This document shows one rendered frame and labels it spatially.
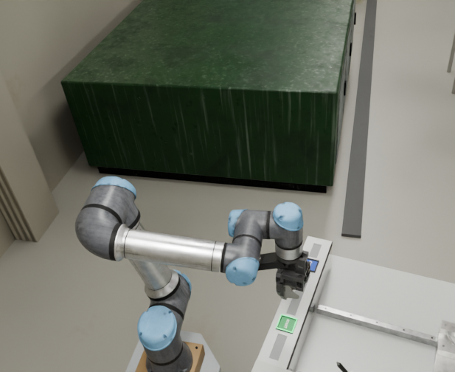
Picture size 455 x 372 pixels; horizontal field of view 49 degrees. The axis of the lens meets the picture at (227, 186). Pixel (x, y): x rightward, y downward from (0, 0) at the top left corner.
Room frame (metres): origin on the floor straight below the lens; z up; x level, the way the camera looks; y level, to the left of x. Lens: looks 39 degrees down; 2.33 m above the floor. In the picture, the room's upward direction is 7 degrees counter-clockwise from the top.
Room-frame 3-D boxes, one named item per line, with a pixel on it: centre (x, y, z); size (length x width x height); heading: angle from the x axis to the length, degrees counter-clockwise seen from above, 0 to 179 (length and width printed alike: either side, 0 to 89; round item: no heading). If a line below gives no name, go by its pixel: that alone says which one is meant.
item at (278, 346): (1.05, -0.19, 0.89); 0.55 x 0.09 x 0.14; 152
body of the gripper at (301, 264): (0.93, -0.15, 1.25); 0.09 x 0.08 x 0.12; 62
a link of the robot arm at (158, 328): (0.91, 0.26, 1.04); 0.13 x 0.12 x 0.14; 166
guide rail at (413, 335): (0.95, -0.49, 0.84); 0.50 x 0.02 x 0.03; 62
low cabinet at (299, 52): (3.84, -0.17, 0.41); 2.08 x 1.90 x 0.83; 161
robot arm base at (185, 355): (0.90, 0.26, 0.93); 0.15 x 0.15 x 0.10
